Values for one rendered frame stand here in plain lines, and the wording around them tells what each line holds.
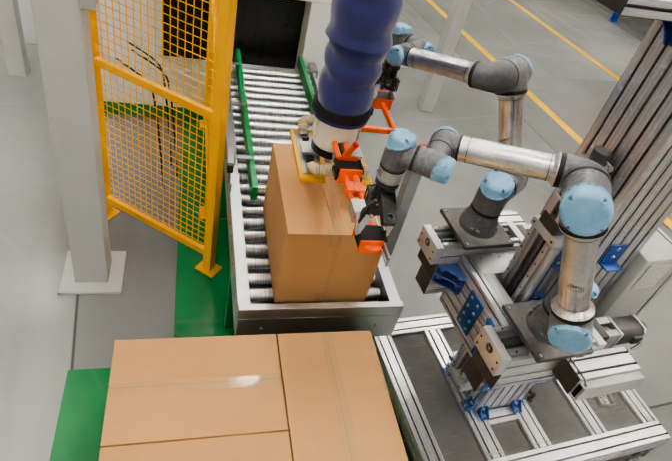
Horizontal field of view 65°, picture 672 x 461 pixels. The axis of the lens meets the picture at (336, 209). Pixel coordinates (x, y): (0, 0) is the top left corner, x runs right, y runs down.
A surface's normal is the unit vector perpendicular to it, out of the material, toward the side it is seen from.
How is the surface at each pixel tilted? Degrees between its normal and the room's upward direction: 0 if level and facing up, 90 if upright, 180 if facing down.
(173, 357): 0
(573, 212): 83
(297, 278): 90
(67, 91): 90
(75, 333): 0
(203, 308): 0
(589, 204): 83
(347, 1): 73
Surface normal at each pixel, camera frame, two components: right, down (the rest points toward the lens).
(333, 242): 0.18, 0.65
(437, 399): 0.20, -0.76
